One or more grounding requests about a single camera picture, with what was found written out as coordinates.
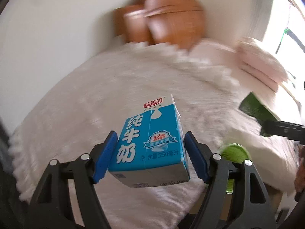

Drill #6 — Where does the green snack wrapper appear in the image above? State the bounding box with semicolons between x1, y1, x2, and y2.
238;92;280;137

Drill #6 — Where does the blue white milk carton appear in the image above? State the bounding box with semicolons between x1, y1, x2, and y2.
108;95;190;188

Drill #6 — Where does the person right hand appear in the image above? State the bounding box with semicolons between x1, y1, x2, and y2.
294;146;305;193

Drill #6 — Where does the green plastic mesh wastebasket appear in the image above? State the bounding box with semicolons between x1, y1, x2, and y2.
221;143;252;195

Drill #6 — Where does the folded pink quilt stack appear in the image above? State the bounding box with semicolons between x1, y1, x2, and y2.
236;37;288;93

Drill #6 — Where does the white lace table cover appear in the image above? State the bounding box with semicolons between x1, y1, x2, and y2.
8;40;298;229

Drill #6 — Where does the orange wooden headboard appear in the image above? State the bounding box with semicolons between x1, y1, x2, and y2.
113;0;206;51

